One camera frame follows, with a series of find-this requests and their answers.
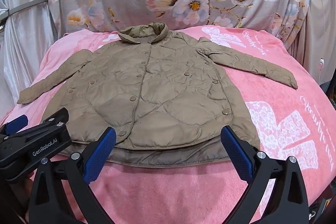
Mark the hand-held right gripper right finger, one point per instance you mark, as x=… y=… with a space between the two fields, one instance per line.
x=236 y=154

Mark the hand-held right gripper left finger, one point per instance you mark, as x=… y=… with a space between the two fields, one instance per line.
x=101 y=154

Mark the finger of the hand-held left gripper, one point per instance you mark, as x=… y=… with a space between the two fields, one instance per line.
x=56 y=116
x=16 y=123

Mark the tan quilted jacket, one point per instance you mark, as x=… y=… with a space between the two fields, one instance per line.
x=162 y=90

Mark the pink blanket with white print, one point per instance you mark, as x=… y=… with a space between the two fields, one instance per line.
x=275 y=113

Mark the white satin curtain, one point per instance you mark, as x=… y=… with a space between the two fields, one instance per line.
x=26 y=56

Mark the grey curtain tieback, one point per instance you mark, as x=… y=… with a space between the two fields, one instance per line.
x=29 y=7

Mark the white plastic device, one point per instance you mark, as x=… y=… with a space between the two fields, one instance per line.
x=321 y=64

